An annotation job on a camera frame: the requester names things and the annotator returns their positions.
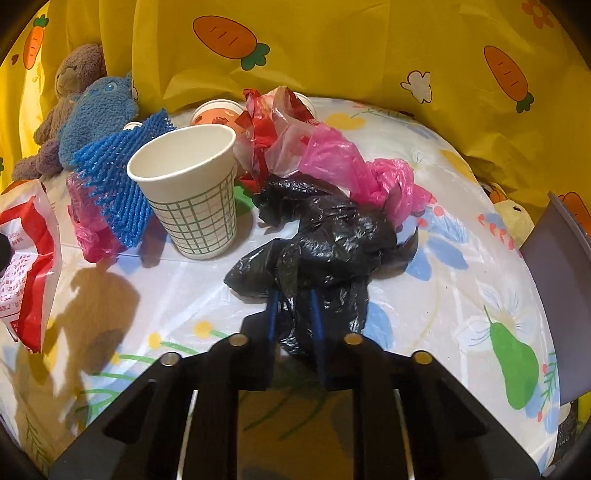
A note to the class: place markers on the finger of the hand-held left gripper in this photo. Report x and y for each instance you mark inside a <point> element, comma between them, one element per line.
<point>3,251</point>

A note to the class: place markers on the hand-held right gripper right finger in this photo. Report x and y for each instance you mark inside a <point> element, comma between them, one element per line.
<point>316,316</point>

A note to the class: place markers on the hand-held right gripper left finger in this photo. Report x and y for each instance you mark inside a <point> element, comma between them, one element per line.
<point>272,311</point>

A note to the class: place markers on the black plastic bag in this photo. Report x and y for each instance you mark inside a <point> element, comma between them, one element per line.
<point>332,240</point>

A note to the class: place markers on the red plastic bag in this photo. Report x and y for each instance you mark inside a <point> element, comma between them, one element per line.
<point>258,138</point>

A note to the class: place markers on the apple print paper cup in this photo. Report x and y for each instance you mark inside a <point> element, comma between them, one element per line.
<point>214,113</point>

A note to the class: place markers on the grey plastic bin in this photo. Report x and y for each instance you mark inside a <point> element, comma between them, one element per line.
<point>554,258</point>

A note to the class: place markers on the red and white packaging bag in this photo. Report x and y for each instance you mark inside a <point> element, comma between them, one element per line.
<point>32,240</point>

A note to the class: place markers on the small pink plastic bag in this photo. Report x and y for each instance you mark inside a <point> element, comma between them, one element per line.
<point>90,235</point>

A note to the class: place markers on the small green plastic piece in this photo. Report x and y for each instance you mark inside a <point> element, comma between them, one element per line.
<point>242,201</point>

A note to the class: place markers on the green grid paper cup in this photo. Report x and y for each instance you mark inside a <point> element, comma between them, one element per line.
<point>194,217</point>

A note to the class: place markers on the blue spiky mat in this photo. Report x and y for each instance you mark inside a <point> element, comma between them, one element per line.
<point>115,184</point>

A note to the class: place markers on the bright pink plastic bag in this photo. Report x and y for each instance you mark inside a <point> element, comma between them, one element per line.
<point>337,161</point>

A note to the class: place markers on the blue plush toy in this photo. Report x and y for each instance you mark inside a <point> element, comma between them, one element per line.
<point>99,108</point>

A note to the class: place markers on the pale translucent plastic bag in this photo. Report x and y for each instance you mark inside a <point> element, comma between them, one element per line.
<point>288,124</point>

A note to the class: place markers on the brown teddy bear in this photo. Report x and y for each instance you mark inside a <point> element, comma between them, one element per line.
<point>76,74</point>

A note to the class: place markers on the plain white paper cup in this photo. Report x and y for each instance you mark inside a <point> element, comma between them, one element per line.
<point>307,104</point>

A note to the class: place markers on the yellow duck plush toy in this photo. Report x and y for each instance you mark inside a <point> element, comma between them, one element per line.
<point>515,219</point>

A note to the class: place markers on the yellow carrot print curtain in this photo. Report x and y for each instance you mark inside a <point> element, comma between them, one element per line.
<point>346,46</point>

